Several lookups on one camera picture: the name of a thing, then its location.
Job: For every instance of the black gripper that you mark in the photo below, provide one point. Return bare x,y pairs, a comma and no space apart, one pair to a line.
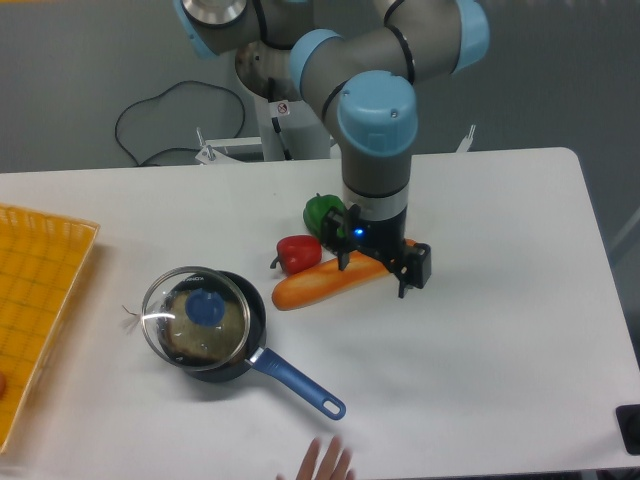
344,230

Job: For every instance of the red bell pepper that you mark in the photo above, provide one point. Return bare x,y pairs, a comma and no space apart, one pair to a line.
297,253

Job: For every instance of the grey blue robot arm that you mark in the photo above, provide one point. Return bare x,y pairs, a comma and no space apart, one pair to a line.
379,186

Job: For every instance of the dark pot blue handle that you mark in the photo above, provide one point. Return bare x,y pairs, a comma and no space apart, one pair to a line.
261,358

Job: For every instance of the black corner device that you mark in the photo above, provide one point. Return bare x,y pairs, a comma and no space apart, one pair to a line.
628,417

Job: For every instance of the green bell pepper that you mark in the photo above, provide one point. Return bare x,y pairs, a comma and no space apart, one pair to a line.
315,210

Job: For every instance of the bagged bread slice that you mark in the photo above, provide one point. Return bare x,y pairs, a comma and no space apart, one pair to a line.
185,341

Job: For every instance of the glass pot lid blue knob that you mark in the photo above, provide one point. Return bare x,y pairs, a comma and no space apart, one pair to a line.
208,289

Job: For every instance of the yellow plastic basket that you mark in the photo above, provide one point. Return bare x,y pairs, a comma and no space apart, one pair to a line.
42,257

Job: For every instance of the orange baguette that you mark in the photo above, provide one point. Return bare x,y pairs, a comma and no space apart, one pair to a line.
326,280

